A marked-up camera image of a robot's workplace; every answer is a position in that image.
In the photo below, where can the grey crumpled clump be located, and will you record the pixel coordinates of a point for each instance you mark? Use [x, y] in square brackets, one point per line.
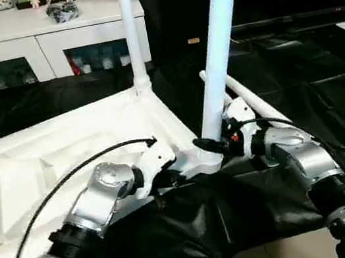
[63, 12]

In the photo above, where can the white glass-door cabinet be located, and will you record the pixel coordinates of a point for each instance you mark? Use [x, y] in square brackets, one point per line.
[43, 38]

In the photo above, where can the black plastic table mat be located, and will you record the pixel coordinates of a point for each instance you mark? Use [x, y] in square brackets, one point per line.
[326, 88]

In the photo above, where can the white plastic table leg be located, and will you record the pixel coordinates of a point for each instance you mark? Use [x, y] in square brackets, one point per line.
[132, 36]
[218, 47]
[203, 75]
[254, 98]

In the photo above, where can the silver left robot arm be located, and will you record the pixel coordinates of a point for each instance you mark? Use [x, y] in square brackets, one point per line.
[92, 203]

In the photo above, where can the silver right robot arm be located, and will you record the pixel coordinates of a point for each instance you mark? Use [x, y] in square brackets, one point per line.
[319, 163]

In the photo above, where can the white plastic table top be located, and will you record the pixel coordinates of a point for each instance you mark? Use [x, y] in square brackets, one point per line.
[45, 165]

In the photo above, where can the small tan tag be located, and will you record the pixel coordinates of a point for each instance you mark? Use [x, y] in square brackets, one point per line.
[194, 40]

